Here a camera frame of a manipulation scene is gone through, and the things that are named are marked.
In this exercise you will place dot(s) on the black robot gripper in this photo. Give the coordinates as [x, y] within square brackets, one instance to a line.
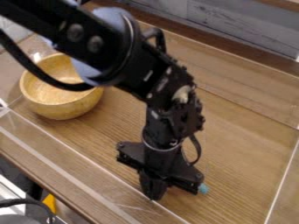
[161, 169]

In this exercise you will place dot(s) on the purple toy eggplant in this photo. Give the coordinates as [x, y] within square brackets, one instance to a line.
[202, 188]

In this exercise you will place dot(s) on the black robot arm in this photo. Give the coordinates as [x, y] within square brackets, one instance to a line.
[114, 54]

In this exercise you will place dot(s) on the brown wooden bowl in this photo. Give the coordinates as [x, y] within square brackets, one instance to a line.
[50, 102]

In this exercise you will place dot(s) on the yellow label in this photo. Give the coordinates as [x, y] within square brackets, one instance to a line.
[49, 202]

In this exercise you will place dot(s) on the clear acrylic table barrier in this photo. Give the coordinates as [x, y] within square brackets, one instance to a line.
[122, 137]

